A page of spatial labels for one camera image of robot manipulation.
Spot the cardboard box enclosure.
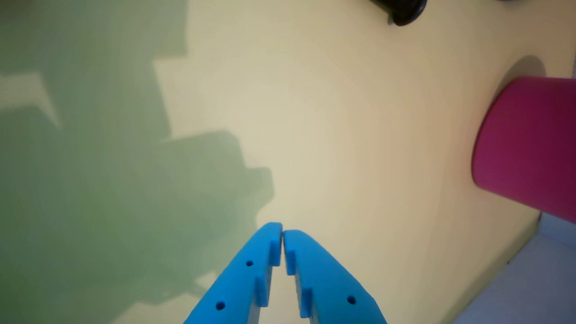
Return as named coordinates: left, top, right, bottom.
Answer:
left=450, top=211, right=576, bottom=324

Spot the pink round cup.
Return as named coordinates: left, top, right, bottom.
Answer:
left=471, top=76, right=576, bottom=224

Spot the yellow paper mat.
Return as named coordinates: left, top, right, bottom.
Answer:
left=0, top=0, right=576, bottom=324

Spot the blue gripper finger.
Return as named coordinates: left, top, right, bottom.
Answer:
left=283, top=229, right=388, bottom=324
left=184, top=222, right=283, bottom=324

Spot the black bolt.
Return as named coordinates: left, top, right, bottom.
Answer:
left=369, top=0, right=428, bottom=26

